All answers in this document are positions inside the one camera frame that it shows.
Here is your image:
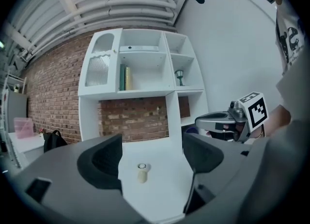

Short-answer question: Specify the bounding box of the green lantern ornament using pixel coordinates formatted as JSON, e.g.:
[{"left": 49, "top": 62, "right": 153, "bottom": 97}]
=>
[{"left": 174, "top": 70, "right": 186, "bottom": 87}]

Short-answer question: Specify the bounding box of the white side table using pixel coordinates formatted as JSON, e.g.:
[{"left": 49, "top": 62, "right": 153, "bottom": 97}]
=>
[{"left": 8, "top": 131, "right": 46, "bottom": 169}]

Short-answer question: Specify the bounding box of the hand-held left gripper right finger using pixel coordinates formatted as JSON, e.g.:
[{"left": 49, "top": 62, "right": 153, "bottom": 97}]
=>
[{"left": 182, "top": 133, "right": 224, "bottom": 174}]

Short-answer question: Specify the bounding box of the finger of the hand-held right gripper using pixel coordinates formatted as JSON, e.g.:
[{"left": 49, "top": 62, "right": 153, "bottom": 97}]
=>
[{"left": 194, "top": 112, "right": 237, "bottom": 131}]

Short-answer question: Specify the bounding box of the black backpack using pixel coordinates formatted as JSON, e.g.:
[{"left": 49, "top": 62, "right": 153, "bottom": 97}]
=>
[{"left": 43, "top": 129, "right": 68, "bottom": 153}]

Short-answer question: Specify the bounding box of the grey panel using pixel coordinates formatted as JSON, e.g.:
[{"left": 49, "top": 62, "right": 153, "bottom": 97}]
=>
[{"left": 6, "top": 90, "right": 28, "bottom": 133}]

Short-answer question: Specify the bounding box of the small cream handheld fan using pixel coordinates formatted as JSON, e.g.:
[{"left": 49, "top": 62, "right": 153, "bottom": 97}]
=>
[{"left": 137, "top": 162, "right": 151, "bottom": 184}]

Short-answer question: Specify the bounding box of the white metal rack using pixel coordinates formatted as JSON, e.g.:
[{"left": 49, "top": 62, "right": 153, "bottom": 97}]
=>
[{"left": 0, "top": 71, "right": 28, "bottom": 168}]

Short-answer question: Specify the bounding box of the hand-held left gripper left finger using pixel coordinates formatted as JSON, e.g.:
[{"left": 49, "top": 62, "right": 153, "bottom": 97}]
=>
[{"left": 77, "top": 133, "right": 123, "bottom": 191}]

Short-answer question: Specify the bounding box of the pink translucent box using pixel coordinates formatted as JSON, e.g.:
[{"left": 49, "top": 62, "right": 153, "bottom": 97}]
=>
[{"left": 13, "top": 117, "right": 35, "bottom": 139}]

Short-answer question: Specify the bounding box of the person's right forearm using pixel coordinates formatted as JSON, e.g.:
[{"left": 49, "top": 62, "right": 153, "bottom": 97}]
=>
[{"left": 251, "top": 105, "right": 292, "bottom": 139}]

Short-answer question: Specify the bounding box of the yellow book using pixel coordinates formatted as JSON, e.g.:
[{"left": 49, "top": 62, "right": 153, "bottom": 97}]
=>
[{"left": 124, "top": 66, "right": 134, "bottom": 91}]

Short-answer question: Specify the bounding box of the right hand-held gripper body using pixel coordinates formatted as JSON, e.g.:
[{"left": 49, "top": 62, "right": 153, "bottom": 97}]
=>
[{"left": 227, "top": 91, "right": 269, "bottom": 144}]

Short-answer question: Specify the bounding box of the green book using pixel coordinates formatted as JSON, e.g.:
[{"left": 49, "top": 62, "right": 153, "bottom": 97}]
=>
[{"left": 119, "top": 64, "right": 126, "bottom": 91}]

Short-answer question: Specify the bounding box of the row of white ceiling pipes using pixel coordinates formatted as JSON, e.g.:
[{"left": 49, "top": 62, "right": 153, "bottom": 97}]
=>
[{"left": 4, "top": 0, "right": 188, "bottom": 61}]

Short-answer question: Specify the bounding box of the ribbed glass cabinet door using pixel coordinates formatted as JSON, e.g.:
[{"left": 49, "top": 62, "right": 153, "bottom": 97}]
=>
[{"left": 77, "top": 28, "right": 123, "bottom": 97}]

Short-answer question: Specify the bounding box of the white shelf unit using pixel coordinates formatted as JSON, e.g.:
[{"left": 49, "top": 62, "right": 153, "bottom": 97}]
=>
[{"left": 77, "top": 27, "right": 209, "bottom": 144}]

